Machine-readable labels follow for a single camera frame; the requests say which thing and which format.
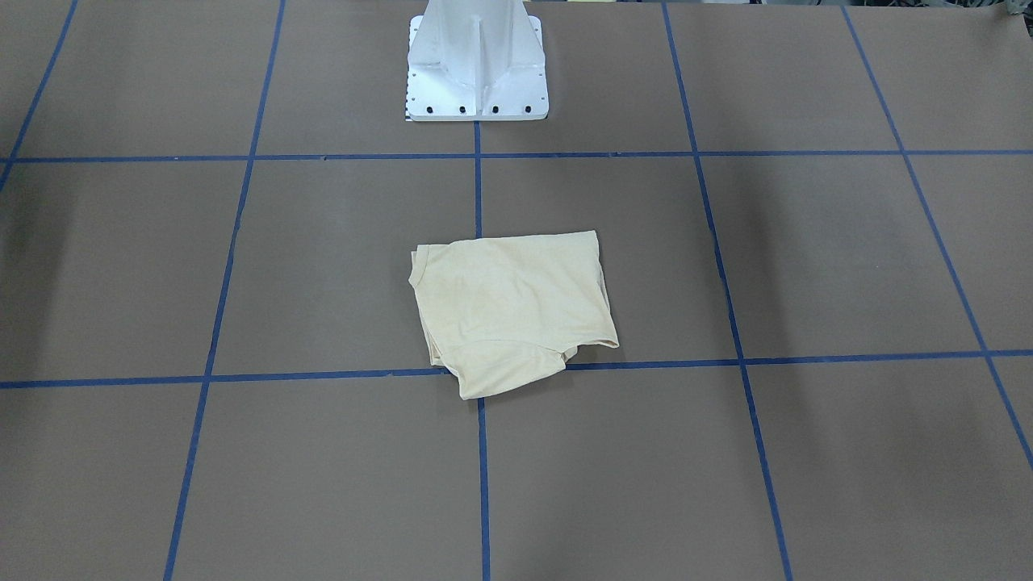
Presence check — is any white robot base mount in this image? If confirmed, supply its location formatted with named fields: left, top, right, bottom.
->
left=405, top=1, right=550, bottom=122

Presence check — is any beige long sleeve shirt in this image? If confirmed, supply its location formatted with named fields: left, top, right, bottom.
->
left=408, top=230, right=620, bottom=400

